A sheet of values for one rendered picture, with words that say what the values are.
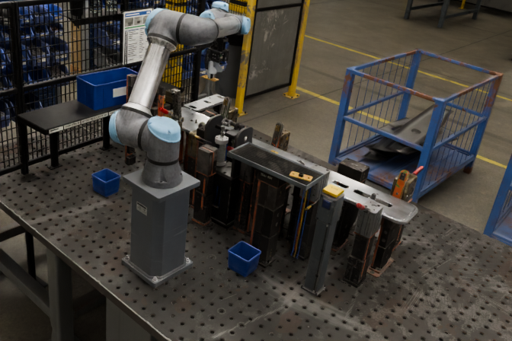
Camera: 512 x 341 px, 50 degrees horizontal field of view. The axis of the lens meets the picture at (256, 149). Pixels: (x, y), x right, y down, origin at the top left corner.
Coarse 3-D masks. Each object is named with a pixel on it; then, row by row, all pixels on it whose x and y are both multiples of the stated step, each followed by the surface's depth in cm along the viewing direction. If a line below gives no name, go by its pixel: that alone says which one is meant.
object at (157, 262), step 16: (128, 176) 205; (144, 192) 198; (160, 192) 197; (176, 192) 199; (144, 208) 202; (160, 208) 200; (176, 208) 205; (144, 224) 206; (160, 224) 203; (176, 224) 208; (144, 240) 208; (160, 240) 206; (176, 240) 212; (128, 256) 223; (144, 256) 212; (160, 256) 209; (176, 256) 216; (144, 272) 214; (160, 272) 212; (176, 272) 218
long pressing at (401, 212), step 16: (192, 112) 293; (192, 128) 275; (256, 144) 267; (304, 160) 257; (336, 176) 247; (352, 192) 235; (368, 192) 237; (384, 208) 226; (400, 208) 228; (416, 208) 230; (400, 224) 218
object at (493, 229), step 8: (504, 176) 359; (504, 184) 360; (504, 192) 361; (496, 200) 366; (504, 200) 364; (496, 208) 368; (504, 208) 401; (496, 216) 369; (504, 216) 401; (488, 224) 374; (496, 224) 373; (504, 224) 394; (488, 232) 376; (496, 232) 382; (504, 232) 383; (504, 240) 370
